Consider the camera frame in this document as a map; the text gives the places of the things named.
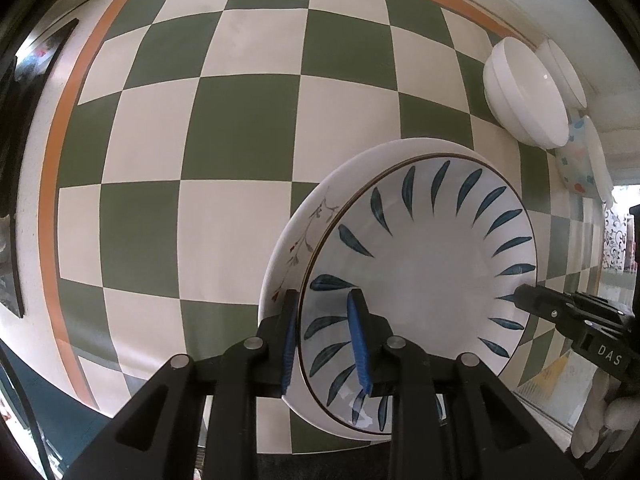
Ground white gloved right hand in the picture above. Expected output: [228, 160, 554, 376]
[570, 368, 639, 458]

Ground blue leaf pattern plate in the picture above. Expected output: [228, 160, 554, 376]
[298, 154, 537, 436]

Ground white bowl blue rim floral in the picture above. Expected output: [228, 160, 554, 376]
[555, 115, 614, 209]

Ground white bowl dark rim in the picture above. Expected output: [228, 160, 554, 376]
[536, 38, 587, 110]

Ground green white checkered mat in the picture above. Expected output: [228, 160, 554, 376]
[38, 0, 603, 415]

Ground plain white bowl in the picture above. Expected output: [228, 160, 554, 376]
[483, 37, 568, 150]

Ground white floral plate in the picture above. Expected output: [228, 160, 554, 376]
[258, 136, 497, 443]

